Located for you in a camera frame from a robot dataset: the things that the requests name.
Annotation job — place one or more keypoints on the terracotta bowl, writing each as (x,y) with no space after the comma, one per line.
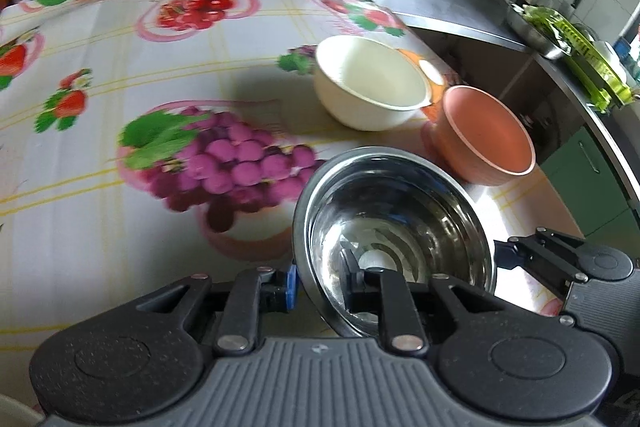
(490,132)

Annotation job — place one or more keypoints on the steel basin with vegetables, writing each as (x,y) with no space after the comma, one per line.
(532,37)

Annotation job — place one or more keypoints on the fruit print tablecloth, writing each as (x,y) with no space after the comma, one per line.
(100,207)

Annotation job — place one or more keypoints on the white bowl in rack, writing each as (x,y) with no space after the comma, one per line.
(611,57)

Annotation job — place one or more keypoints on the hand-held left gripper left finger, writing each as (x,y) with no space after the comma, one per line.
(291,289)

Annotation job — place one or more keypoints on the stainless steel counter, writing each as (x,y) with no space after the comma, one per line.
(450,2)

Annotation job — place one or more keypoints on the green dish rack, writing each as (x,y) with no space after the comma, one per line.
(590,67)

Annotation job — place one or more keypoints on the green vegetables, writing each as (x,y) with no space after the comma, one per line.
(542,17)

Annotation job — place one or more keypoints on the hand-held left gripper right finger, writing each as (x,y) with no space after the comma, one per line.
(392,297)

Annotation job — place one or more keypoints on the green cabinet door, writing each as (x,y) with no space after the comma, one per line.
(585,177)

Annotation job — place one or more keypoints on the stainless steel bowl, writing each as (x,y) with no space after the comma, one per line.
(400,197)

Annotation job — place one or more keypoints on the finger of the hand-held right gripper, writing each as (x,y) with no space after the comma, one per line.
(550,259)

